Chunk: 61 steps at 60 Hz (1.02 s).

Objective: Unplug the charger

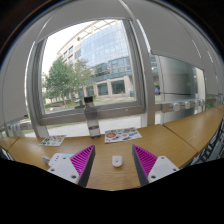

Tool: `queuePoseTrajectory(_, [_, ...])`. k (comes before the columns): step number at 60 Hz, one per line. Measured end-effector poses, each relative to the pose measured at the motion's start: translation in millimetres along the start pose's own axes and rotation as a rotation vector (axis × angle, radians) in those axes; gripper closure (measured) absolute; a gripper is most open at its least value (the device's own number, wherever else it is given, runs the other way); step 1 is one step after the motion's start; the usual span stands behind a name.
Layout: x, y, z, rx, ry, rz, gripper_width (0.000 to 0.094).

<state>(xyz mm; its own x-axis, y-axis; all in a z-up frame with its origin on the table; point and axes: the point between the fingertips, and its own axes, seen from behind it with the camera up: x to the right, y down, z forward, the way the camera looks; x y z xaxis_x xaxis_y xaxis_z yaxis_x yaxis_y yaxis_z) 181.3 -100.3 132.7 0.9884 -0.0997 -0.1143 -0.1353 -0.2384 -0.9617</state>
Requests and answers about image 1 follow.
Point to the glass office building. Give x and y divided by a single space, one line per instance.
106 50

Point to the white window frame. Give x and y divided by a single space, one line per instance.
113 110

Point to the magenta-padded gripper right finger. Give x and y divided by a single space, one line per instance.
160 166

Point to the green tree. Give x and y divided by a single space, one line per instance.
63 78

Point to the small white charger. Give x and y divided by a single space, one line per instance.
117 161

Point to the white wall socket rail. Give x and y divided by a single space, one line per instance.
180 105
15 126

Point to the colourful sticker sheet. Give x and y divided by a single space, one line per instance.
52 140
122 135

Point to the white and teal power strip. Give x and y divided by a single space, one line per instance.
59 157

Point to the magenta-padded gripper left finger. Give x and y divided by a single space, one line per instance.
68 168

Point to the clear water bottle black cap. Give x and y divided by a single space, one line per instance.
92 120

